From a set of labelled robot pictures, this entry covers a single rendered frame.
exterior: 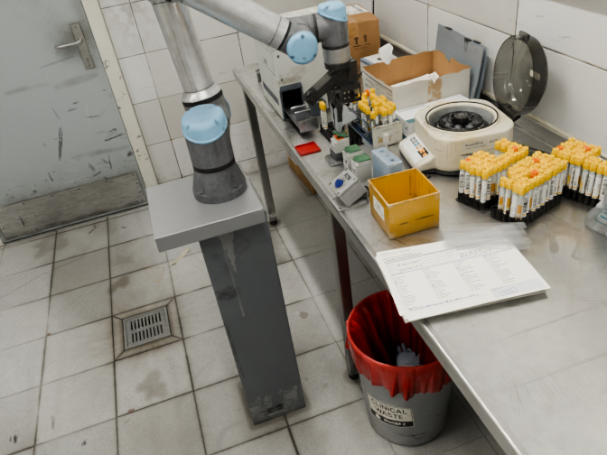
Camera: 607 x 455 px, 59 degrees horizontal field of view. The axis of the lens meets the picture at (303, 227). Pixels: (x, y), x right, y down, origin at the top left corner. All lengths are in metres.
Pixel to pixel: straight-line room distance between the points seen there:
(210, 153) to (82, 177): 2.01
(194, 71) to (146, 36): 1.67
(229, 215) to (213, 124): 0.24
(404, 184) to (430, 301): 0.39
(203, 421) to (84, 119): 1.82
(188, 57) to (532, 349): 1.07
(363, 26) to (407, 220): 1.26
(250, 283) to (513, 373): 0.85
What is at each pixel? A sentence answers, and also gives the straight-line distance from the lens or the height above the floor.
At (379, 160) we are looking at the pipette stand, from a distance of 1.47.
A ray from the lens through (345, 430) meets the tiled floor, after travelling 2.02.
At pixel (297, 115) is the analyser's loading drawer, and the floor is 0.94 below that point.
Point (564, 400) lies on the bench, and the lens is 1.03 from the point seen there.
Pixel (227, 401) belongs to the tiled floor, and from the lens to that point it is 2.18.
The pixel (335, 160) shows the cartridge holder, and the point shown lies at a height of 0.89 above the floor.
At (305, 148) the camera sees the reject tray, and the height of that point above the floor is 0.88.
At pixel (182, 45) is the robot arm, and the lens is 1.50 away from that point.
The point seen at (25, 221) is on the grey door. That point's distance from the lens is 3.53.
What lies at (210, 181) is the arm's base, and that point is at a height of 0.98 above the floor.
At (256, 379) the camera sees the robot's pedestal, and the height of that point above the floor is 0.23.
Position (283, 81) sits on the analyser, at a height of 1.02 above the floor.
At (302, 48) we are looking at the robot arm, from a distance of 1.35.
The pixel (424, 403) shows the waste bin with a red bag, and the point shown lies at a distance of 1.77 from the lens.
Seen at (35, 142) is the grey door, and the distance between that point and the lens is 3.31.
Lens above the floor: 1.67
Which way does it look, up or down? 35 degrees down
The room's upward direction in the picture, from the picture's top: 9 degrees counter-clockwise
